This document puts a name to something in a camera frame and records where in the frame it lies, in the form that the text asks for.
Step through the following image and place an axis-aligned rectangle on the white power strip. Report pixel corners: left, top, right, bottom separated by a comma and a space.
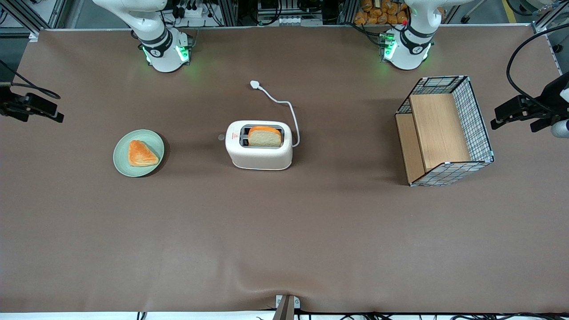
177, 4, 209, 18

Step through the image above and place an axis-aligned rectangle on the wire basket with wooden shelf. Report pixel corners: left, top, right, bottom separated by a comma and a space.
396, 76, 494, 187

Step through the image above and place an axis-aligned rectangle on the toast slice with orange crust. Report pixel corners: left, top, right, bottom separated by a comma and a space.
247, 126, 283, 148

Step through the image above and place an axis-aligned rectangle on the pile of orange bread rolls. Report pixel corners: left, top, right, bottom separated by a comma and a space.
354, 0, 409, 25

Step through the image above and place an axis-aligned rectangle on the brown camera stand post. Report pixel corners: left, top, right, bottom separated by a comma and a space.
272, 296, 295, 320

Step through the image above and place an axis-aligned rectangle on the light wooden step shelf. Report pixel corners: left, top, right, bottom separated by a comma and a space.
396, 93, 472, 184

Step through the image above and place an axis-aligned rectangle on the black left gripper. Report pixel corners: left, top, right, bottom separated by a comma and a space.
491, 73, 569, 133

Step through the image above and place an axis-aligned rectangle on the white toaster power cable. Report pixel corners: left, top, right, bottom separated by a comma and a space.
250, 80, 301, 148

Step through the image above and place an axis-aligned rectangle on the black wire mesh basket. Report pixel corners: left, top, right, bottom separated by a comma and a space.
395, 75, 495, 187

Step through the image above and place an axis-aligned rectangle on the triangular orange pastry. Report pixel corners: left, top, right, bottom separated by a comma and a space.
128, 140, 160, 168

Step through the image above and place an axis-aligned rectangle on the metal table edge bracket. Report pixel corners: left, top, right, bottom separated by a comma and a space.
275, 295, 301, 320

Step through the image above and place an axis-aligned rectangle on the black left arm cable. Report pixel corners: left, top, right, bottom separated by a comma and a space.
507, 23, 569, 112

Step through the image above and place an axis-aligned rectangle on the pale green round plate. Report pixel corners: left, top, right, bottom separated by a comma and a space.
112, 129, 165, 178

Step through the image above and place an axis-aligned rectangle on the aluminium frame post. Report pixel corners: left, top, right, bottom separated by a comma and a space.
218, 0, 239, 26
338, 0, 357, 25

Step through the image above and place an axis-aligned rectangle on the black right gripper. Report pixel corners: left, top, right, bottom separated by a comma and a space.
0, 84, 64, 123

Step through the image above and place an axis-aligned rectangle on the brown table mat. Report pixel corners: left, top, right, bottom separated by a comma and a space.
0, 24, 569, 314

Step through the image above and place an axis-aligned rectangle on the cream white two-slot toaster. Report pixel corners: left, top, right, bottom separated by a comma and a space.
217, 120, 294, 171

